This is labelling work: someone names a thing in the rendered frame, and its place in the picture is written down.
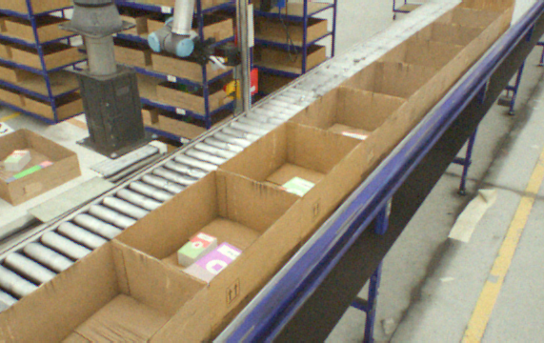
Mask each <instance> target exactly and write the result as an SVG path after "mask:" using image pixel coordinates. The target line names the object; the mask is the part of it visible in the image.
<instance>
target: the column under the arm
mask: <svg viewBox="0 0 544 343"><path fill-rule="evenodd" d="M116 67H117V71H116V72H114V73H110V74H93V73H91V71H90V68H88V69H85V70H82V71H78V72H77V73H76V76H77V81H78V86H79V90H80V95H81V100H82V101H83V108H84V113H85V117H86V122H87V127H88V132H89V136H87V137H85V138H83V139H80V140H78V141H76V142H75V144H77V145H80V146H82V147H84V148H86V149H89V150H91V151H94V152H96V153H99V154H101V155H103V156H105V157H108V158H109V159H111V160H115V159H117V158H119V157H121V156H123V155H126V154H128V153H130V152H132V151H135V150H137V149H139V148H141V147H143V146H145V145H147V144H149V143H150V142H153V141H155V140H157V139H159V138H161V136H160V135H158V134H155V133H152V132H150V131H145V125H144V118H143V112H142V106H141V99H140V92H139V86H138V79H137V72H136V69H134V68H130V67H127V66H123V65H120V64H116Z"/></svg>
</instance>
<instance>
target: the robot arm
mask: <svg viewBox="0 0 544 343"><path fill-rule="evenodd" d="M72 1H73V2H74V9H73V14H72V18H71V24H72V27H73V28H75V29H77V30H82V31H107V30H115V29H118V28H120V27H121V26H122V25H123V22H122V17H121V16H120V15H119V13H118V11H117V9H116V7H115V5H114V0H72ZM193 7H194V0H175V8H174V16H173V17H172V18H170V19H169V20H168V21H166V22H165V24H164V26H163V27H162V28H160V29H158V30H155V31H152V32H151V33H150V34H149V35H148V42H149V45H150V47H151V48H152V49H153V50H154V51H160V50H165V51H169V52H172V53H174V54H176V55H179V56H187V55H189V54H192V53H193V54H194V55H196V56H197V57H196V59H195V61H196V62H197V63H198V62H199V63H201V64H202V65H200V64H199V63H198V64H199V65H200V66H201V67H202V68H203V66H204V67H205V66H207V64H209V63H211V64H212V70H213V71H216V70H217V69H220V68H222V69H226V68H227V67H226V66H225V65H222V63H223V62H225V61H224V59H223V58H222V57H218V56H214V48H212V47H211V46H209V45H211V44H213V43H215V42H216V41H217V40H216V38H215V37H213V36H211V37H209V38H208V39H206V40H204V41H202V42H201V39H200V36H199V35H198V34H197V33H196V32H195V31H192V30H191V21H192V14H193Z"/></svg>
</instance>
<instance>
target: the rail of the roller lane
mask: <svg viewBox="0 0 544 343"><path fill-rule="evenodd" d="M434 1H435V0H431V1H429V2H427V3H425V4H424V5H422V6H420V7H418V8H417V9H415V10H413V11H411V12H409V13H407V14H406V15H404V16H402V17H401V18H399V19H397V20H395V21H394V22H392V23H391V24H390V25H388V26H386V27H384V28H383V29H381V30H379V31H377V32H375V33H373V34H372V35H370V36H368V37H367V38H365V39H363V40H361V41H360V42H358V43H356V44H355V45H353V46H351V47H349V48H348V49H346V50H344V51H342V52H340V53H338V54H337V55H336V56H334V57H333V58H331V59H329V60H327V61H326V62H324V63H322V64H321V65H319V66H317V67H316V68H315V69H313V70H311V71H309V72H307V73H305V74H304V75H302V76H300V77H299V78H297V79H295V80H293V81H292V82H291V83H289V84H288V85H286V86H284V87H282V88H281V89H279V90H277V91H275V92H273V93H271V94H270V95H268V96H266V97H264V98H263V99H261V100H259V101H258V102H256V103H254V104H252V105H251V111H249V112H253V110H254V109H255V108H259V109H260V107H261V105H262V104H268V101H269V100H270V99H272V100H274V97H275V96H276V95H279V96H280V95H281V93H282V92H283V91H288V88H293V86H294V85H295V84H297V85H299V83H300V81H305V80H306V78H307V77H310V78H311V76H312V74H315V73H316V72H317V71H320V70H321V69H322V68H326V66H327V65H330V64H331V62H335V60H336V59H340V57H341V56H345V54H346V53H349V52H350V51H353V50H354V49H357V48H358V46H362V44H366V42H367V41H370V39H373V38H374V37H376V36H377V34H380V33H381V32H384V30H387V29H390V28H391V27H393V26H394V25H397V23H400V21H403V20H404V19H406V18H407V17H409V16H410V15H412V14H414V13H415V12H418V11H419V10H421V9H423V8H425V7H426V6H428V5H430V4H431V3H432V2H434ZM246 114H247V113H245V112H242V111H241V112H240V113H238V114H237V115H235V116H234V117H231V118H230V119H228V120H226V121H223V122H221V123H219V124H218V125H216V126H214V127H213V128H211V129H209V130H207V131H205V132H203V133H202V134H200V135H198V136H196V137H195V138H193V139H192V140H191V141H189V142H187V143H186V144H185V145H183V146H182V147H180V148H177V149H175V150H173V151H171V152H169V153H168V154H167V155H165V156H163V157H162V158H160V159H158V160H157V161H155V162H153V163H151V164H150V165H148V166H147V167H146V168H144V169H142V170H140V171H138V172H136V173H135V174H133V175H131V176H129V177H128V178H126V179H124V180H123V181H121V182H119V183H117V184H116V186H115V187H114V188H112V189H110V190H106V191H104V192H101V193H100V194H98V195H96V196H95V197H93V198H91V199H89V200H87V201H85V202H83V203H82V204H80V205H78V206H76V207H75V208H73V209H71V210H70V211H68V212H65V213H64V214H62V215H60V216H59V217H57V218H55V219H53V220H52V221H51V222H49V223H48V224H46V225H44V226H42V227H41V228H39V229H37V230H36V231H34V232H31V233H30V234H28V235H26V236H25V237H23V238H21V239H19V240H18V241H16V242H14V243H13V244H11V245H9V246H7V247H6V248H5V249H3V250H2V251H0V265H1V266H3V267H5V268H6V269H8V270H10V271H11V272H16V271H15V270H13V269H11V268H10V267H8V266H7V265H6V258H7V256H8V255H9V254H10V253H12V252H18V253H20V254H22V255H24V256H25V257H27V258H28V259H30V260H32V261H34V259H32V258H30V257H28V256H27V255H25V253H24V248H25V246H26V245H27V244H28V243H29V242H31V241H35V242H37V243H39V244H40V245H42V246H44V247H46V248H48V249H50V250H52V249H51V248H49V247H47V246H45V245H43V243H42V241H41V239H42V236H43V234H44V233H45V232H55V233H57V234H59V232H58V227H59V225H60V224H61V223H62V222H65V221H68V222H70V223H72V224H73V225H75V224H74V222H73V219H74V217H75V216H76V215H77V214H78V213H79V212H84V213H86V214H88V215H90V214H89V208H90V206H91V205H92V204H99V205H101V206H103V200H104V198H105V197H106V196H107V195H112V196H114V197H116V193H117V191H118V190H120V189H130V184H131V182H132V181H139V182H141V183H142V177H143V175H144V174H146V173H149V174H152V175H153V171H154V169H155V168H156V167H162V168H165V164H166V162H167V161H168V160H171V161H174V158H175V156H176V155H177V154H178V153H181V154H184V155H185V151H186V149H187V148H193V149H194V147H195V144H196V143H197V142H203V143H204V141H205V138H206V137H207V136H211V137H213V135H214V133H215V132H216V131H222V130H223V128H224V127H225V126H229V127H230V126H231V123H232V121H239V119H240V118H241V117H245V118H246ZM59 235H61V234H59ZM61 236H63V235H61ZM63 237H65V236H63ZM65 238H67V237H65ZM67 239H68V238H67Z"/></svg>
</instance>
